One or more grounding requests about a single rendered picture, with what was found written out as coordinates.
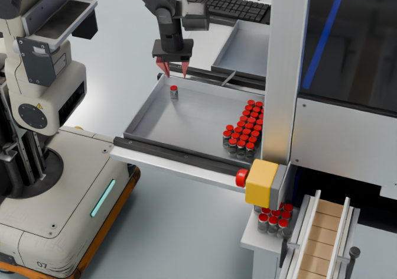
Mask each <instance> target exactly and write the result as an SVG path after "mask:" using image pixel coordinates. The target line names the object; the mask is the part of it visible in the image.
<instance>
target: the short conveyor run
mask: <svg viewBox="0 0 397 279"><path fill-rule="evenodd" d="M320 193H321V190H316V193H315V196H314V197H312V196H311V197H310V196H309V195H304V198H303V201H302V205H301V208H300V212H299V214H298V217H297V221H296V224H295V227H294V231H293V233H292V231H291V230H290V229H289V228H284V229H282V231H281V236H282V237H283V241H282V247H281V256H280V262H279V268H281V272H280V275H279V278H278V279H350V278H351V276H352V272H353V267H354V265H355V262H356V258H358V257H359V256H360V249H359V248H358V247H355V246H352V245H353V240H354V234H355V231H356V225H357V220H358V217H359V213H360V209H359V208H356V207H354V208H353V207H351V206H350V207H349V203H350V198H348V197H346V199H345V203H344V205H340V204H337V203H333V202H328V201H325V200H321V199H319V198H320ZM289 238H291V240H290V242H289Z"/></svg>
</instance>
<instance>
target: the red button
mask: <svg viewBox="0 0 397 279"><path fill-rule="evenodd" d="M248 175H249V172H248V170H244V169H240V170H239V171H238V172H237V175H236V178H235V183H236V185H237V186H238V187H241V188H245V186H246V179H247V177H248Z"/></svg>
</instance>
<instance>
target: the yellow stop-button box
mask: <svg viewBox="0 0 397 279"><path fill-rule="evenodd" d="M286 170H287V166H285V165H282V164H280V165H278V164H275V163H271V162H268V161H264V160H259V159H255V160H254V162H253V165H252V168H251V170H250V172H249V175H248V177H247V179H246V190H245V202H246V203H249V204H252V205H257V206H260V207H265V208H269V209H270V210H274V211H277V206H278V195H279V190H280V187H281V184H282V181H283V179H284V176H285V173H286Z"/></svg>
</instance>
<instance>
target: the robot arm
mask: <svg viewBox="0 0 397 279"><path fill-rule="evenodd" d="M21 1H22V0H0V19H3V20H11V19H14V18H16V17H17V16H18V13H19V11H20V9H21ZM142 1H143V2H144V3H145V5H144V6H145V7H146V8H147V9H148V10H149V11H150V12H151V13H152V14H153V15H155V16H156V18H157V21H158V28H159V32H160V39H156V40H155V42H154V46H153V49H152V57H153V58H154V57H157V59H156V64H157V66H158V67H159V68H161V69H162V70H163V71H164V73H165V74H166V75H167V77H168V78H169V77H170V68H169V62H181V64H182V69H183V76H184V78H185V77H186V71H187V68H188V65H189V63H190V57H192V49H193V46H194V40H193V39H192V38H186V39H183V33H182V28H181V22H182V26H183V27H184V30H185V31H208V30H209V24H210V23H209V22H210V18H209V15H210V14H209V8H208V7H207V4H205V3H195V2H187V0H142Z"/></svg>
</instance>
